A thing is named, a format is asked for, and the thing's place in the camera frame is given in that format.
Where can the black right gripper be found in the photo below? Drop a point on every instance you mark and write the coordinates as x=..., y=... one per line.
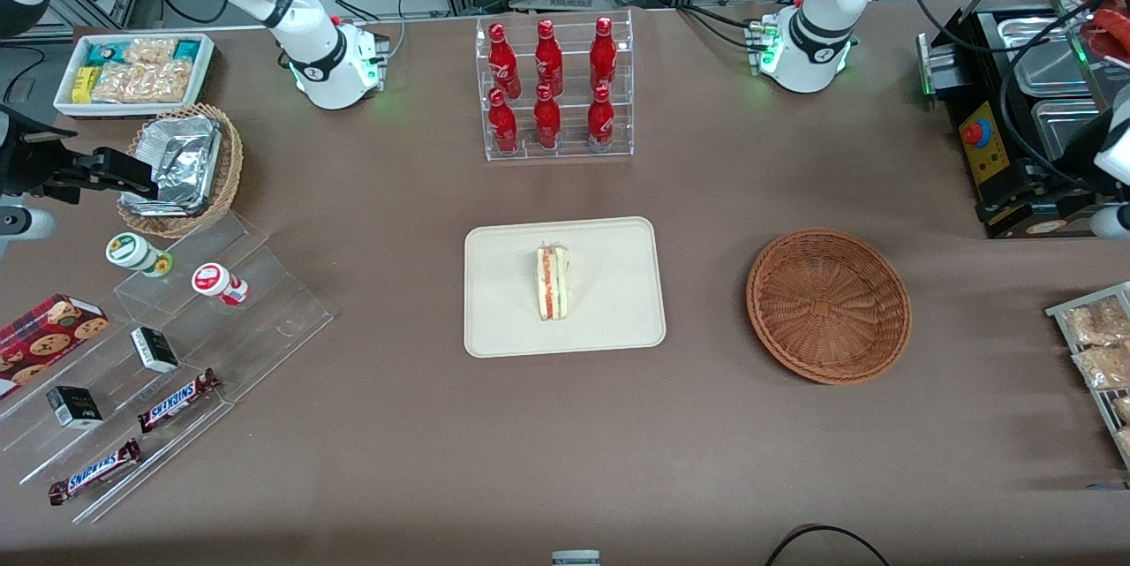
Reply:
x=26, y=162

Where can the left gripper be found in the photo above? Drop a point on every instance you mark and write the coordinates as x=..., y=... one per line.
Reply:
x=1081, y=157

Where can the triangle sandwich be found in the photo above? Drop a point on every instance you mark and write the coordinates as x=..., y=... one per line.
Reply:
x=553, y=283

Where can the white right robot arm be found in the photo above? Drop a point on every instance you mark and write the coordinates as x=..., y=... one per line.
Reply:
x=309, y=27

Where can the tan wicker basket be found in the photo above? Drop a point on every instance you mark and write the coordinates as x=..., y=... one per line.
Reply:
x=228, y=169

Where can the brown round wicker basket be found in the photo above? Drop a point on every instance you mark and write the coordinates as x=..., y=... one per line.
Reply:
x=830, y=310

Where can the beige plastic tray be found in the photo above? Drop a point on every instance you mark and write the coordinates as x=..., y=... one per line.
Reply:
x=609, y=301

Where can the black hot food display machine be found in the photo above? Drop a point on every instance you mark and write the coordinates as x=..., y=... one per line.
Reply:
x=989, y=155

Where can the green lid yogurt cup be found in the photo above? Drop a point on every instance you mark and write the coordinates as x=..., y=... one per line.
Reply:
x=128, y=250

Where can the steel food pan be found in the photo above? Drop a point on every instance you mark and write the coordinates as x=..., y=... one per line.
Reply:
x=1050, y=63
x=1055, y=124

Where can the red emergency stop button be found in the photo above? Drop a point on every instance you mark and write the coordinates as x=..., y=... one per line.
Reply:
x=973, y=134

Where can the aluminium foil containers stack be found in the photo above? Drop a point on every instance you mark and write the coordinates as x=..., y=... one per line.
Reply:
x=181, y=160

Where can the yellow snack packet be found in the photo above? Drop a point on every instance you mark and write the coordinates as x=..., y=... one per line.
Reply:
x=83, y=85

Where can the large clear cookie bag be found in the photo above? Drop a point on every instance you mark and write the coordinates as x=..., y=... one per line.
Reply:
x=146, y=82

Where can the teal snack packet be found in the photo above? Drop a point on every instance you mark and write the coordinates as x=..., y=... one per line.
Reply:
x=186, y=49
x=104, y=54

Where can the white rectangular snack bin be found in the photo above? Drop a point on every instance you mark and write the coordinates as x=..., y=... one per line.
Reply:
x=199, y=85

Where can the small clear cookie bag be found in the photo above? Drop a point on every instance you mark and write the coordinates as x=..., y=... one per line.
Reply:
x=150, y=50

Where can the red lid yogurt cup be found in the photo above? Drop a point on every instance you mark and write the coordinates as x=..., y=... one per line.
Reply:
x=212, y=279

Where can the clear pastry bag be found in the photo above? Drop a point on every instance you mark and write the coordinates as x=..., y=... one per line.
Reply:
x=1125, y=441
x=1103, y=367
x=1099, y=323
x=1123, y=410

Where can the red chocolate cookie box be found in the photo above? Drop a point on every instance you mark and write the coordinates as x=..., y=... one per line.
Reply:
x=44, y=341

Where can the small black carton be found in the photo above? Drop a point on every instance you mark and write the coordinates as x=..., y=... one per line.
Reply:
x=154, y=350
x=75, y=407

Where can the clear acrylic step shelf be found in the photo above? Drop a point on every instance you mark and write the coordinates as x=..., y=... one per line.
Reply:
x=265, y=319

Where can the snickers bar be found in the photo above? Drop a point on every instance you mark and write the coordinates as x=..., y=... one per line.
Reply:
x=177, y=401
x=95, y=471

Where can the red cola bottle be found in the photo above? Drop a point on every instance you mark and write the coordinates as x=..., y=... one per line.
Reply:
x=600, y=120
x=603, y=54
x=502, y=124
x=546, y=120
x=502, y=58
x=548, y=58

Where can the clear acrylic bottle rack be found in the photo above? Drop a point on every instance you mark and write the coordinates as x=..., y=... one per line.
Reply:
x=569, y=151

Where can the grey device edge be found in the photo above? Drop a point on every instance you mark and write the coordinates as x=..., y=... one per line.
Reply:
x=576, y=558

